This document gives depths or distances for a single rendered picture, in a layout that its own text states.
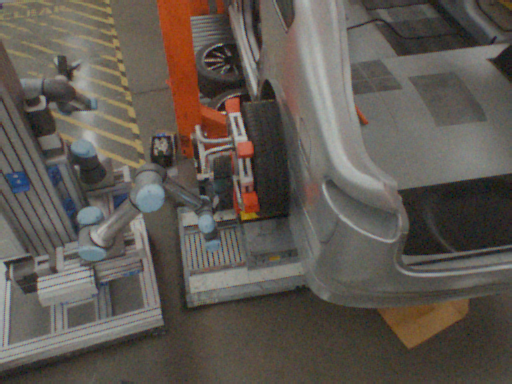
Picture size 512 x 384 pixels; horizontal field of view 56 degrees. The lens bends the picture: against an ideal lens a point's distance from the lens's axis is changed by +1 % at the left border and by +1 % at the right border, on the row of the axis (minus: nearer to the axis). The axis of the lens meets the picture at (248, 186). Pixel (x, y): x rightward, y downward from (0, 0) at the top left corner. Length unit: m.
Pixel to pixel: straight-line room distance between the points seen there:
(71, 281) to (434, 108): 2.17
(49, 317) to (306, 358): 1.53
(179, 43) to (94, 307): 1.61
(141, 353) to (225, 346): 0.50
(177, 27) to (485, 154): 1.80
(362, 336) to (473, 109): 1.48
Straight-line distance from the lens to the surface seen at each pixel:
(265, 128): 2.51
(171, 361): 3.07
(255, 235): 3.21
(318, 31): 2.07
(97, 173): 2.83
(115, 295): 3.10
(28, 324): 3.18
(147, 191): 2.03
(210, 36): 5.08
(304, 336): 3.10
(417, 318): 3.28
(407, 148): 2.78
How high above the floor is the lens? 2.79
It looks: 47 degrees down
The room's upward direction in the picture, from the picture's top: 1 degrees counter-clockwise
